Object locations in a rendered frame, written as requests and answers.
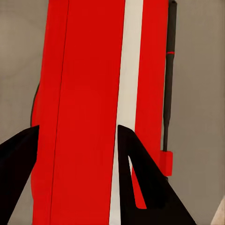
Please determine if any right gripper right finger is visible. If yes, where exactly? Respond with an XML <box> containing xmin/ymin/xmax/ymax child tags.
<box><xmin>117</xmin><ymin>125</ymin><xmax>197</xmax><ymax>225</ymax></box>

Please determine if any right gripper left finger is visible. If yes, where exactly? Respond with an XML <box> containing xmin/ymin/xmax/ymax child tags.
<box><xmin>0</xmin><ymin>126</ymin><xmax>39</xmax><ymax>225</ymax></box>

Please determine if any radio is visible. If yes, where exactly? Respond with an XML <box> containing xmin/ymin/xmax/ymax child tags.
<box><xmin>30</xmin><ymin>0</ymin><xmax>177</xmax><ymax>225</ymax></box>

